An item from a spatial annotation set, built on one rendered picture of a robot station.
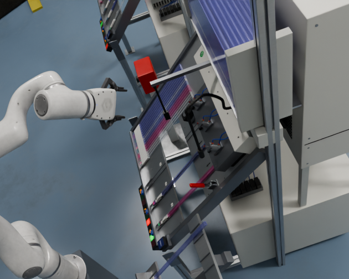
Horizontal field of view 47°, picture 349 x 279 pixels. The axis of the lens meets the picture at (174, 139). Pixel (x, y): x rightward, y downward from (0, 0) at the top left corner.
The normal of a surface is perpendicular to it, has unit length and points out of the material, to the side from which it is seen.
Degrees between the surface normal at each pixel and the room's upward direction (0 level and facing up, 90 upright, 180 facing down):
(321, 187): 0
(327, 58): 90
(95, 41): 0
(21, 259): 63
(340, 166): 0
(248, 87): 90
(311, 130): 90
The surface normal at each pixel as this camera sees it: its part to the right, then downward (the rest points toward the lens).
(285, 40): 0.25, 0.77
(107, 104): 0.80, 0.19
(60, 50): -0.24, -0.54
